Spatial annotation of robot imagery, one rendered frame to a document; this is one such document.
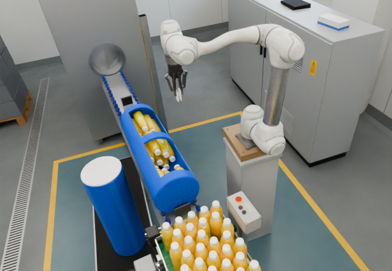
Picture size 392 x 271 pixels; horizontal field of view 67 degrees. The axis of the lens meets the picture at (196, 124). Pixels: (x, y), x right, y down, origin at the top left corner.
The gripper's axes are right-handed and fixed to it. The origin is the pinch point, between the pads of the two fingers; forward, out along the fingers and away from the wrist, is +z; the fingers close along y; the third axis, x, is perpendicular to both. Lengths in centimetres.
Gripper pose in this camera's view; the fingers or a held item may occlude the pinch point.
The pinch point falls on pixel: (178, 95)
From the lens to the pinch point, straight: 167.8
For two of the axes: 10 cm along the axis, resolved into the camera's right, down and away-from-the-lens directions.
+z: 0.7, 7.9, 6.1
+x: -3.7, -5.4, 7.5
